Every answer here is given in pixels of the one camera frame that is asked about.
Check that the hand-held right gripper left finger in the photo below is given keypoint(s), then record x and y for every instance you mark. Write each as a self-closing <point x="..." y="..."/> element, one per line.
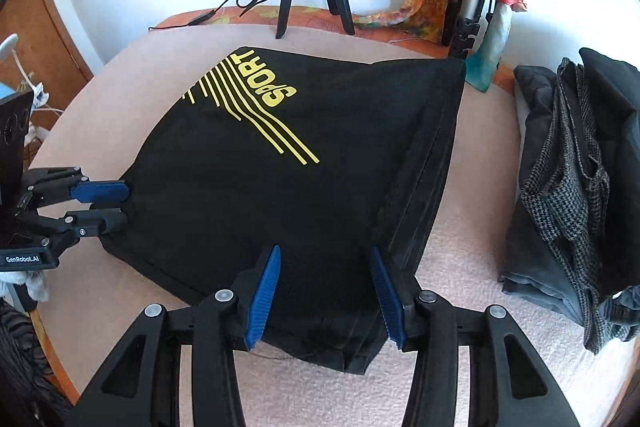
<point x="262" y="297"/>

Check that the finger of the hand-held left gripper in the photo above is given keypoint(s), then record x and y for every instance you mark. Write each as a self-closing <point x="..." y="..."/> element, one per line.
<point x="100" y="192"/>
<point x="107" y="221"/>

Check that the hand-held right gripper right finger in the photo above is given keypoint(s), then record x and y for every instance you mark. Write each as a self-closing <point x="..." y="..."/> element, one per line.
<point x="387" y="302"/>

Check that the black pants with yellow print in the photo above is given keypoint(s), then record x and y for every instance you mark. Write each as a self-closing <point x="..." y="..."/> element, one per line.
<point x="225" y="187"/>

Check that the white lamp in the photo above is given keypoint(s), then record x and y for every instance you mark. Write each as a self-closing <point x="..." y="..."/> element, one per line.
<point x="7" y="47"/>

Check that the wooden wardrobe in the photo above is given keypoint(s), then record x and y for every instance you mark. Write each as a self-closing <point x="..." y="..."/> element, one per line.
<point x="45" y="32"/>

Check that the folded dark grey garment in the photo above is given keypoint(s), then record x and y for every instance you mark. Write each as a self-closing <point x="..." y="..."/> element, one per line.
<point x="535" y="257"/>

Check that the dark cloth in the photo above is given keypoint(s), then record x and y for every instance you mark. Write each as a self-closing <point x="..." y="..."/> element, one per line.
<point x="20" y="357"/>

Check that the stack of folded dark clothes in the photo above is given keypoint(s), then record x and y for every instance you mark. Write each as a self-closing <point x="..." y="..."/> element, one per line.
<point x="560" y="207"/>

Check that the orange floral bed sheet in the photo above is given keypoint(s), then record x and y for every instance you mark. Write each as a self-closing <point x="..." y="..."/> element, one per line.
<point x="300" y="13"/>

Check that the folded black garment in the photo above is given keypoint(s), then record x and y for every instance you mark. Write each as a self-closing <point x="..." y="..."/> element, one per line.
<point x="620" y="132"/>

